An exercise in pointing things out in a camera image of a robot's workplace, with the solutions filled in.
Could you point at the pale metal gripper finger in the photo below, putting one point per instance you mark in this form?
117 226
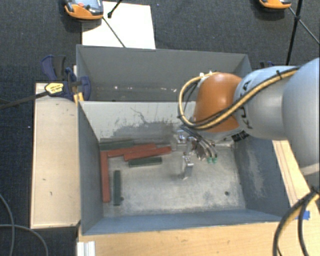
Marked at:
179 139
188 168

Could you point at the red-brown flat block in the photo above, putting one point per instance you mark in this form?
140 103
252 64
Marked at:
131 150
147 153
105 177

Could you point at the grey metal bin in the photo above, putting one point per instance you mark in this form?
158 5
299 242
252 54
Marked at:
160 190

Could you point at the dark green flat block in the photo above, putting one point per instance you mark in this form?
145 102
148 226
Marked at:
117 187
145 162
116 145

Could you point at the pale wood flat board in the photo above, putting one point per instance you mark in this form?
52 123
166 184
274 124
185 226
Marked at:
55 160

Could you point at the black cylinder on white bracket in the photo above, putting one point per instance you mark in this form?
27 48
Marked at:
239 137

